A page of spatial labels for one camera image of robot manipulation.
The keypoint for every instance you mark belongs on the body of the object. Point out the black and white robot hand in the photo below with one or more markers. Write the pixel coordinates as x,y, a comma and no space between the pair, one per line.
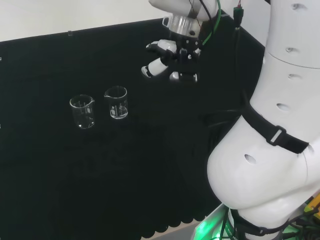
185,53

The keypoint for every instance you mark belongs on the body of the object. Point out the clear glass beaker white print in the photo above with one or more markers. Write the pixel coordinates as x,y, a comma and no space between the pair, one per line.
82,112
117,103

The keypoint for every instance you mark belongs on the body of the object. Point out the black bench cloth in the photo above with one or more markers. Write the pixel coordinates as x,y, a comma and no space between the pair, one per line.
125,162

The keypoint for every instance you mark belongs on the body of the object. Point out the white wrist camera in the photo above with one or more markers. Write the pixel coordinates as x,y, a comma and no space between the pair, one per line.
166,21

